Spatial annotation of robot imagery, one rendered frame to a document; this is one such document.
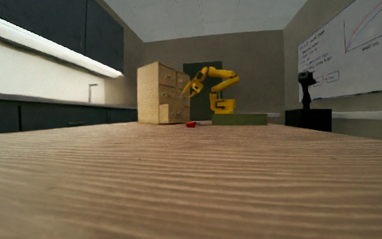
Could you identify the tan wooden chest of drawers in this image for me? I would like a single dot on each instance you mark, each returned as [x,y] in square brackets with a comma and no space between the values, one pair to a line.
[148,93]

